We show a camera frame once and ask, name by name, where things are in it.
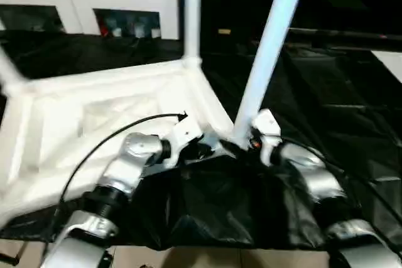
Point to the white plastic table top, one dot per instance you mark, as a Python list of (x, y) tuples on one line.
[(81, 111)]

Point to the black plastic mat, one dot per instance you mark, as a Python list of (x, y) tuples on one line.
[(339, 123)]

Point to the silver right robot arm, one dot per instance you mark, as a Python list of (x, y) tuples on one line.
[(314, 180)]

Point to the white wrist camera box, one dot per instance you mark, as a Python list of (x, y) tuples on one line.
[(267, 127), (183, 136)]

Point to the white plastic table leg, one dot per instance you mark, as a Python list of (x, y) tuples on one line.
[(11, 76), (192, 10), (270, 42)]

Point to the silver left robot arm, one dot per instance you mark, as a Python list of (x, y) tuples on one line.
[(119, 174)]

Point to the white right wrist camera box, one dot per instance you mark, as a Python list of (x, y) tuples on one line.
[(267, 127)]

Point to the white flat board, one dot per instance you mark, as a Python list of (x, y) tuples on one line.
[(392, 64)]

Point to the small tan tag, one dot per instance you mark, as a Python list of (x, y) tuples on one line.
[(224, 31)]

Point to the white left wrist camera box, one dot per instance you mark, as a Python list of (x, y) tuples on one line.
[(183, 136)]

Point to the black stand foot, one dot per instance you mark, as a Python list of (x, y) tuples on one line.
[(9, 258)]

